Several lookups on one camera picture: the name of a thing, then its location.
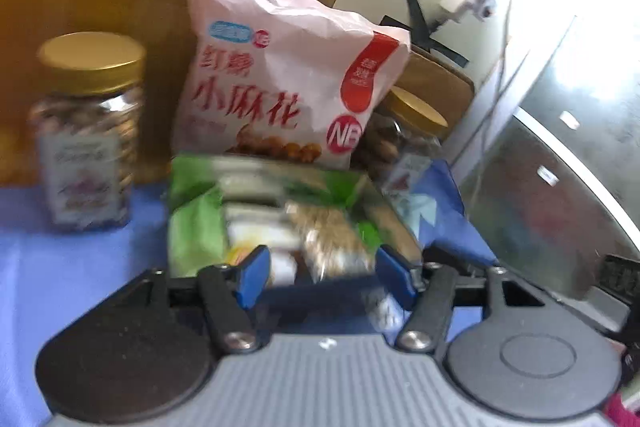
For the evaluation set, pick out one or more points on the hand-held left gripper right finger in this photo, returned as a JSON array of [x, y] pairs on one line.
[[397, 277]]

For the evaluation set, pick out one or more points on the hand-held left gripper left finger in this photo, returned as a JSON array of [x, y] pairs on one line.
[[254, 274]]

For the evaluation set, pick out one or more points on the light green snack packet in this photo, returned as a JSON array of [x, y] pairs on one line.
[[195, 227]]

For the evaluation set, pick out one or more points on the clear-wrapped brown cake packet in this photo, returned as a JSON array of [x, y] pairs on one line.
[[330, 237]]

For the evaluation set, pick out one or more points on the bright green snack packet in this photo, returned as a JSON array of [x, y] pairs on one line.
[[350, 192]]

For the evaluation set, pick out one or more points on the frosted glass door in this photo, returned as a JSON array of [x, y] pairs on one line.
[[550, 217]]

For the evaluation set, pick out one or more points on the pecan jar with gold lid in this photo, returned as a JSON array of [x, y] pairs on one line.
[[395, 142]]

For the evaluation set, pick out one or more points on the white glass sticker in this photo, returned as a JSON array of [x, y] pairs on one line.
[[547, 175], [570, 120]]

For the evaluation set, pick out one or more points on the blue printed bed sheet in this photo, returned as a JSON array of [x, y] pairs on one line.
[[75, 267]]

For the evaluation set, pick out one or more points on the pink snack bag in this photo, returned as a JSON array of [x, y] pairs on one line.
[[280, 72]]

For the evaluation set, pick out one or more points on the nut jar with gold lid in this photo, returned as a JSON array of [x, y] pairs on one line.
[[85, 147]]

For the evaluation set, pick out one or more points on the black tape cross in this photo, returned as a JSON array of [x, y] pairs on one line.
[[430, 42]]

